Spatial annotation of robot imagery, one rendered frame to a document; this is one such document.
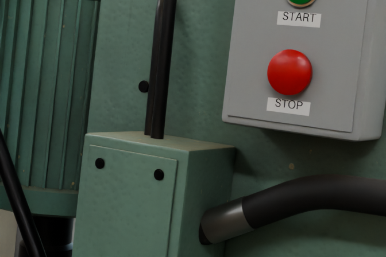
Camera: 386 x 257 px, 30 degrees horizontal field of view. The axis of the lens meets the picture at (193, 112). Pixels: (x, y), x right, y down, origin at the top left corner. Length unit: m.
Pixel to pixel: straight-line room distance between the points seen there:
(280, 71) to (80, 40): 0.28
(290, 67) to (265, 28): 0.04
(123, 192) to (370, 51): 0.20
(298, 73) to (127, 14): 0.24
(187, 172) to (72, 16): 0.27
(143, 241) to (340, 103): 0.17
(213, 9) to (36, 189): 0.26
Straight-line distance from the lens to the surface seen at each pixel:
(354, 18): 0.47
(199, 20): 0.58
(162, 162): 0.50
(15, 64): 0.73
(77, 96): 0.71
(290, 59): 0.47
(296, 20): 0.48
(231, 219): 0.51
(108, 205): 0.53
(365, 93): 0.47
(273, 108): 0.49
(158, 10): 0.58
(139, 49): 0.66
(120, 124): 0.66
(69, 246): 0.80
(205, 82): 0.58
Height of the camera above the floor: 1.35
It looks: 3 degrees down
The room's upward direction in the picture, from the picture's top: 6 degrees clockwise
